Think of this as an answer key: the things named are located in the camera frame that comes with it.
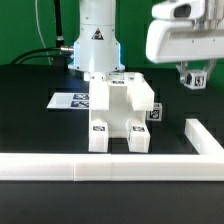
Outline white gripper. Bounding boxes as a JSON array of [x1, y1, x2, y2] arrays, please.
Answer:
[[146, 20, 224, 84]]

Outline white tagged cube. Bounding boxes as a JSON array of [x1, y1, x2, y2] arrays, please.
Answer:
[[184, 69, 207, 90], [147, 103, 163, 121]]

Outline white chair back frame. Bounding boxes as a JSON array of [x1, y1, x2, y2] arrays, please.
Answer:
[[84, 72, 154, 111]]

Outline white marker base sheet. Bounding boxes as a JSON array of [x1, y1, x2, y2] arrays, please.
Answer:
[[47, 92, 89, 110]]

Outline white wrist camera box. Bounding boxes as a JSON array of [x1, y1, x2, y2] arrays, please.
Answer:
[[152, 0, 205, 20]]

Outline white U-shaped fence frame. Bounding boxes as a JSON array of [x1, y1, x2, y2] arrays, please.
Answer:
[[0, 119, 224, 182]]

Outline black cable upper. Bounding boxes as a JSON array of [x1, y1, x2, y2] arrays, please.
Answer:
[[9, 48, 75, 66]]

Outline black cable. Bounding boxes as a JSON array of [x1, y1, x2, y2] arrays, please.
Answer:
[[9, 48, 75, 66], [19, 54, 75, 66]]

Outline black cable lower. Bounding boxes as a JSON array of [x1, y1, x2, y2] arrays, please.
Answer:
[[19, 54, 75, 66]]

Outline thin white cable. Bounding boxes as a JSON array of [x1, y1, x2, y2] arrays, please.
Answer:
[[34, 0, 54, 67]]

